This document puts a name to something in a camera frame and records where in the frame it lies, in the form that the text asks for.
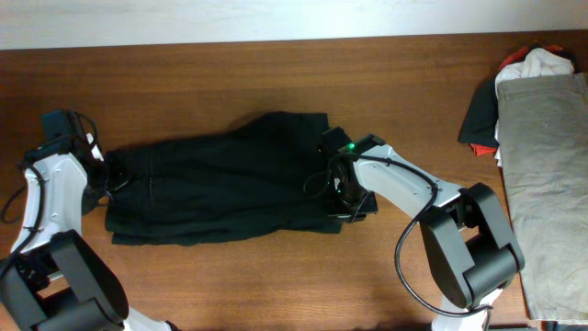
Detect black garment in pile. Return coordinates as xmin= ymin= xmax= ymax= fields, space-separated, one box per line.
xmin=458 ymin=79 xmax=499 ymax=148

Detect red garment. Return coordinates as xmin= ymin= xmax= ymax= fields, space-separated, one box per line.
xmin=464 ymin=45 xmax=575 ymax=156

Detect black trousers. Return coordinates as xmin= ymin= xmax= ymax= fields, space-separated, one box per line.
xmin=105 ymin=111 xmax=342 ymax=245

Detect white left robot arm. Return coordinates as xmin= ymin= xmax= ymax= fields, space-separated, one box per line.
xmin=1 ymin=109 xmax=176 ymax=331

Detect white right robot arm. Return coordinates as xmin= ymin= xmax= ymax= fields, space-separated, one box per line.
xmin=320 ymin=127 xmax=525 ymax=330

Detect grey folded trousers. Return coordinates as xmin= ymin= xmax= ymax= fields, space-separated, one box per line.
xmin=498 ymin=73 xmax=587 ymax=324

